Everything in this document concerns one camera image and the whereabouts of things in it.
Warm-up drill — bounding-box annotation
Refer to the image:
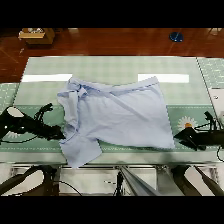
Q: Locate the light blue shirt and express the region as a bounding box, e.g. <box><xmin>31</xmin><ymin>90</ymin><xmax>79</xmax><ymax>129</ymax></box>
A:
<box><xmin>56</xmin><ymin>75</ymin><xmax>177</xmax><ymax>169</ymax></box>

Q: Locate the blue round object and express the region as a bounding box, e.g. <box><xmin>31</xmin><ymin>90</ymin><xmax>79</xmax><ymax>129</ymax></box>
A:
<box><xmin>168</xmin><ymin>31</ymin><xmax>185</xmax><ymax>43</ymax></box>

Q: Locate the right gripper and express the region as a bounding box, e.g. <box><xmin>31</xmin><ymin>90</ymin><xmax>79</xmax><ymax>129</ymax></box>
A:
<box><xmin>173</xmin><ymin>126</ymin><xmax>202</xmax><ymax>152</ymax></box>

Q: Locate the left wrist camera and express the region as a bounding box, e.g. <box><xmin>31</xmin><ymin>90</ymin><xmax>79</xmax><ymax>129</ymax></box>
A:
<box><xmin>33</xmin><ymin>102</ymin><xmax>55</xmax><ymax>123</ymax></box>

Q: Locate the brown cardboard box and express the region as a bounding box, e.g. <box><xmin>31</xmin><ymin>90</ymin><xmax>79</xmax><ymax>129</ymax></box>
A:
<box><xmin>18</xmin><ymin>27</ymin><xmax>56</xmax><ymax>45</ymax></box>

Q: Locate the silver frame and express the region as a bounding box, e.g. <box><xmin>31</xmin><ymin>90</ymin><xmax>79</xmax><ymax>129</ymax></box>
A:
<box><xmin>0</xmin><ymin>161</ymin><xmax>224</xmax><ymax>197</ymax></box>

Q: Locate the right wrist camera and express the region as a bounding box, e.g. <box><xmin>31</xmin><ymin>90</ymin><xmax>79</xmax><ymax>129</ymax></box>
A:
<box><xmin>203</xmin><ymin>111</ymin><xmax>218</xmax><ymax>132</ymax></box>

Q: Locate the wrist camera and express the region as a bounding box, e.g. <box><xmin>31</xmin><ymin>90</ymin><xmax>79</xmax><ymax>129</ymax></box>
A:
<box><xmin>203</xmin><ymin>111</ymin><xmax>218</xmax><ymax>132</ymax></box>
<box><xmin>33</xmin><ymin>102</ymin><xmax>55</xmax><ymax>123</ymax></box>

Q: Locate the black cable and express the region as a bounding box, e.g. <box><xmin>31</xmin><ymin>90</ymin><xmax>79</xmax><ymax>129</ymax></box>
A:
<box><xmin>52</xmin><ymin>179</ymin><xmax>83</xmax><ymax>197</ymax></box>
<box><xmin>0</xmin><ymin>133</ymin><xmax>40</xmax><ymax>145</ymax></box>
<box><xmin>215</xmin><ymin>145</ymin><xmax>224</xmax><ymax>162</ymax></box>

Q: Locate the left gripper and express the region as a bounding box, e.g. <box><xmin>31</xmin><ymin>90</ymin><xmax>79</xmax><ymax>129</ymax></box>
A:
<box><xmin>42</xmin><ymin>124</ymin><xmax>67</xmax><ymax>141</ymax></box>

